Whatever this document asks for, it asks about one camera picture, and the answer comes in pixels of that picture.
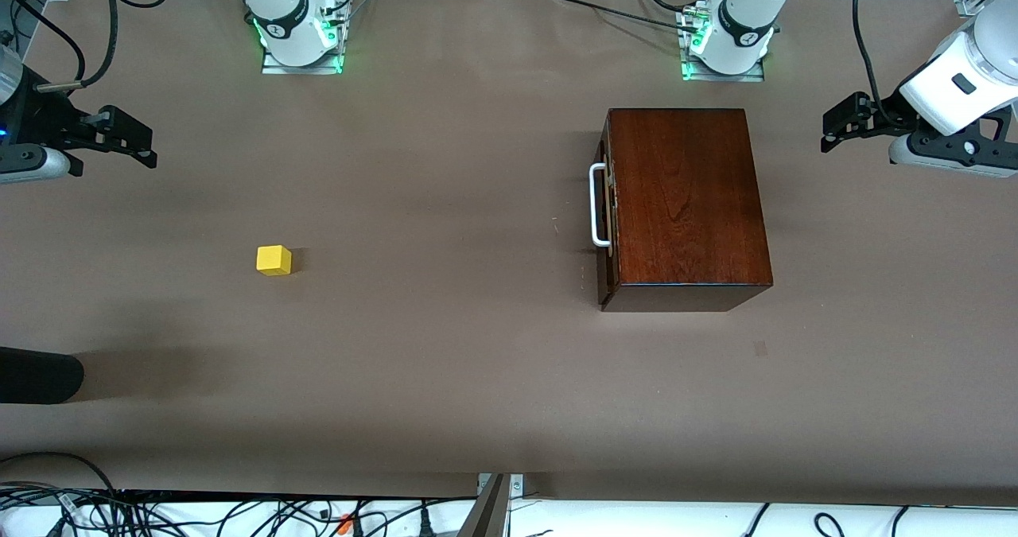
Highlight white metal drawer handle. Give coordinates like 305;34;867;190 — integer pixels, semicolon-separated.
589;163;613;249

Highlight aluminium frame post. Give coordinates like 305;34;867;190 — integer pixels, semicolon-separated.
457;473;526;537

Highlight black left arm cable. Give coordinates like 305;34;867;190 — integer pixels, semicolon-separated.
853;0;884;112

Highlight black looped cable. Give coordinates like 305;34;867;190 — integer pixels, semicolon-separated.
0;451;120;496

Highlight yellow block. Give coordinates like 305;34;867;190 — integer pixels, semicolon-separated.
256;245;293;277

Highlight black ribbed cylinder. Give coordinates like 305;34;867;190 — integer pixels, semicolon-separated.
0;346;85;405

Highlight tangled black cables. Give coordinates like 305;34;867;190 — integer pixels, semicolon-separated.
0;485;478;537

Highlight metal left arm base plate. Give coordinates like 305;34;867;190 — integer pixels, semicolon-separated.
680;53;766;83

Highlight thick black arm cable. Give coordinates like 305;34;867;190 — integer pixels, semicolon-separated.
36;0;120;92

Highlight black cable on table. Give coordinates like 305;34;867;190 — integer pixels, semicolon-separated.
553;0;689;33

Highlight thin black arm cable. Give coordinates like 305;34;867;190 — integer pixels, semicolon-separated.
0;0;87;84

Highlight dark wooden cabinet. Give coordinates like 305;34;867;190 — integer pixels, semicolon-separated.
604;107;774;313

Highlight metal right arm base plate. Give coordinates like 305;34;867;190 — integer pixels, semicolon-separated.
261;44;344;75

